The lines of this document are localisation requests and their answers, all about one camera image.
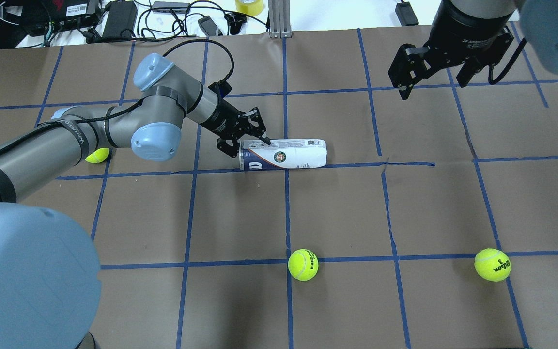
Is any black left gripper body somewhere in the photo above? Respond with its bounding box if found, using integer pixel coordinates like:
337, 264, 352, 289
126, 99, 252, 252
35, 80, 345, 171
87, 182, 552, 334
201, 100, 251, 143

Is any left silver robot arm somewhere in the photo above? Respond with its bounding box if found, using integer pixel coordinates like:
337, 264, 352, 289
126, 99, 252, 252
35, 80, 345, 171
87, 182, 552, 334
0, 53, 271, 349

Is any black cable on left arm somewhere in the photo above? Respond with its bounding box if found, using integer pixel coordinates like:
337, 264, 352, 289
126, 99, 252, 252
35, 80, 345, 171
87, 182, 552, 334
162, 39, 235, 93

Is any centre Head tennis ball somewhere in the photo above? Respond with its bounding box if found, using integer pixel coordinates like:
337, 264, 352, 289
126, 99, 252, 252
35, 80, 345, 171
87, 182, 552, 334
288, 248, 319, 282

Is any small black charger brick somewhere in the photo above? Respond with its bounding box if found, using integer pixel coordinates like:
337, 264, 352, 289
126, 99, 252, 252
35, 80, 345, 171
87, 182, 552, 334
395, 0, 420, 27

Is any far Wilson tennis ball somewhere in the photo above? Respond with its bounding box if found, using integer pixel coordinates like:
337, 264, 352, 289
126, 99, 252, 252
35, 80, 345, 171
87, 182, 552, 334
474, 248, 512, 282

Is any tennis ball near left gripper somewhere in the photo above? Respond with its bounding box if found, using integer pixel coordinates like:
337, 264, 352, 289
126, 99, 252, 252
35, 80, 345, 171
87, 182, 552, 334
85, 148, 110, 164

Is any black power adapter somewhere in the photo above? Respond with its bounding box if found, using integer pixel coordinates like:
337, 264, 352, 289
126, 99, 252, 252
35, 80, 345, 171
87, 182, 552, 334
102, 1, 138, 38

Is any black electronics box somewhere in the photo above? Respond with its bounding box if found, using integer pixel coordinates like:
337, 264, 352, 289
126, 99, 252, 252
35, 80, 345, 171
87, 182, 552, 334
20, 0, 103, 35

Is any clear plastic tennis ball can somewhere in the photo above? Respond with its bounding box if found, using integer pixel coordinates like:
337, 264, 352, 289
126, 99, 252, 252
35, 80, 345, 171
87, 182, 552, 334
238, 139, 327, 172

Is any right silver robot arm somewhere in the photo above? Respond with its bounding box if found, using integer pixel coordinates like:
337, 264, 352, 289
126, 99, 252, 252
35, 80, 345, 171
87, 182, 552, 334
388, 0, 558, 100

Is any aluminium frame post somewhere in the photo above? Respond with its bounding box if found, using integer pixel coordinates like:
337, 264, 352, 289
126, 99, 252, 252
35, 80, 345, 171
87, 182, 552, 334
268, 0, 293, 38

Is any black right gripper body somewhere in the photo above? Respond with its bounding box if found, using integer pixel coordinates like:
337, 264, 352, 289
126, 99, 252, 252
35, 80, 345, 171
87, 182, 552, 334
420, 0, 514, 70

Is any yellow tape roll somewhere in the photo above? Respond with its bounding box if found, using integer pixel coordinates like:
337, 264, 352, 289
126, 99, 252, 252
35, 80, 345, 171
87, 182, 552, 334
234, 0, 265, 17

